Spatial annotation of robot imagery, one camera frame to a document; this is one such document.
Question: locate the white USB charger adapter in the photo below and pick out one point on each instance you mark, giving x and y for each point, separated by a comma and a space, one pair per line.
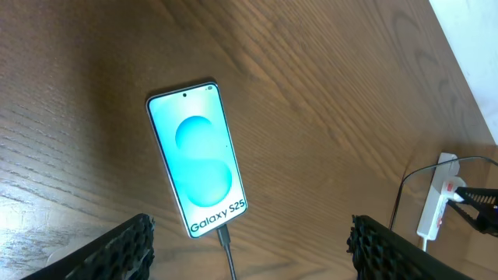
448, 166

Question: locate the blue Galaxy smartphone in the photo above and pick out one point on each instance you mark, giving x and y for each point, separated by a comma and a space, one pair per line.
192, 133

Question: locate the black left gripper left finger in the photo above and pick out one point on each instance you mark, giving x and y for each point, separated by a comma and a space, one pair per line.
125, 252

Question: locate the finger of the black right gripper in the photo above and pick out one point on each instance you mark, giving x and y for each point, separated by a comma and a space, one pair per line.
486, 220
483, 200

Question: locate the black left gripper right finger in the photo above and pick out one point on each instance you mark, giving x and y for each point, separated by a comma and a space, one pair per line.
379, 253

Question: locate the white power strip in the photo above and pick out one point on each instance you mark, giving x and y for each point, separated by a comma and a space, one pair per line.
440, 193

